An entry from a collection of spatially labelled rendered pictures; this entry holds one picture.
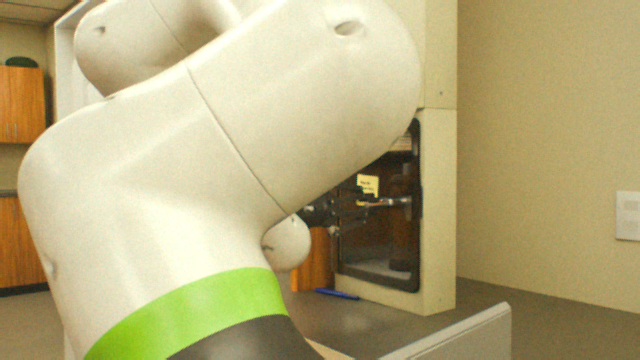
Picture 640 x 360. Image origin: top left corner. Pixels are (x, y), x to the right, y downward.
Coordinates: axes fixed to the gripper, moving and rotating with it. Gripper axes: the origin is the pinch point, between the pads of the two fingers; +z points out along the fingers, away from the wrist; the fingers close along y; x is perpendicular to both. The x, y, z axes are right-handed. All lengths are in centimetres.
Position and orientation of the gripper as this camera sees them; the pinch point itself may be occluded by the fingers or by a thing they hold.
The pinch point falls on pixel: (374, 204)
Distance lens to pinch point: 132.3
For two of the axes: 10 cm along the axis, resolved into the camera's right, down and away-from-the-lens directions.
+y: -1.0, -9.9, 0.7
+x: -6.0, 1.2, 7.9
